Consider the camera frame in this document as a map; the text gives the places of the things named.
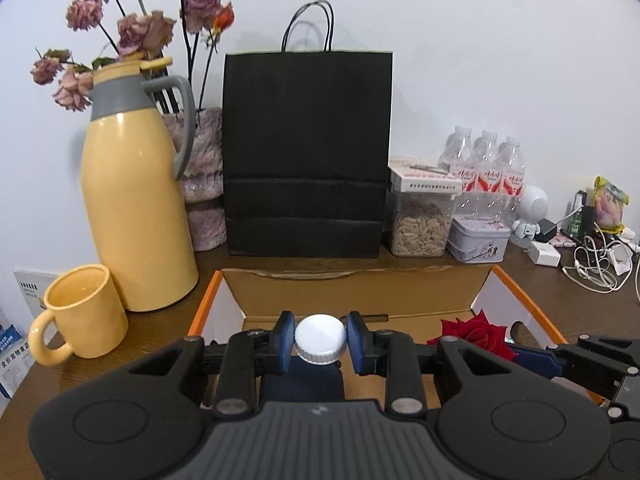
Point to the dark bottle with white cap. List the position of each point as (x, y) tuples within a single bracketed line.
[(320, 337)]

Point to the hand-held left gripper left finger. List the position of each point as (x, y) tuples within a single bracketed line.
[(286, 342)]

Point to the red rose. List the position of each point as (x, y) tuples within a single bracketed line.
[(475, 332)]

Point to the white plug adapter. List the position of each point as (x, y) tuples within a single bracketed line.
[(625, 260)]

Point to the yellow mug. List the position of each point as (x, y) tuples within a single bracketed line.
[(85, 320)]

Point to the dried rose bouquet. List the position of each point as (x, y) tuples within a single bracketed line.
[(145, 30)]

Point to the white charger block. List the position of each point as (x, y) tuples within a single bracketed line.
[(545, 254)]

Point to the yellow thermos jug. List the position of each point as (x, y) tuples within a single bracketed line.
[(135, 210)]

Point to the pink mottled vase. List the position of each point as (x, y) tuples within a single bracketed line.
[(205, 180)]

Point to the white printed tin box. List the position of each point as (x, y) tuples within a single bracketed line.
[(475, 247)]

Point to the yellow snack packet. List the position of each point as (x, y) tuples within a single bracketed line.
[(610, 207)]

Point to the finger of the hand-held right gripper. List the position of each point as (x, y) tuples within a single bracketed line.
[(537, 360), (610, 346)]

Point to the blue white booklets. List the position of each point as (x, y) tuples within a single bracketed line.
[(12, 365)]

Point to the clear seed container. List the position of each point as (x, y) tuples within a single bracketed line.
[(420, 230)]

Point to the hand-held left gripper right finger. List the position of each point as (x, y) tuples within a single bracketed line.
[(355, 342)]

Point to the black paper bag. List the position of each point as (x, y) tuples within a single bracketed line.
[(305, 160)]

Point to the black rectangular object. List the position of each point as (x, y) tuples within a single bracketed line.
[(588, 220)]

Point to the white robot-shaped speaker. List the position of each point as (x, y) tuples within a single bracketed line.
[(534, 205)]

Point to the black power adapter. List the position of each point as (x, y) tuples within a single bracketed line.
[(549, 232)]

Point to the cardboard box with orange edges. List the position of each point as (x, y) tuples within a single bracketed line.
[(350, 290)]

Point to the small green bottle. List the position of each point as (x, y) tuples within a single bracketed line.
[(577, 222)]

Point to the small white flat box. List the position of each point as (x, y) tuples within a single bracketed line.
[(425, 175)]

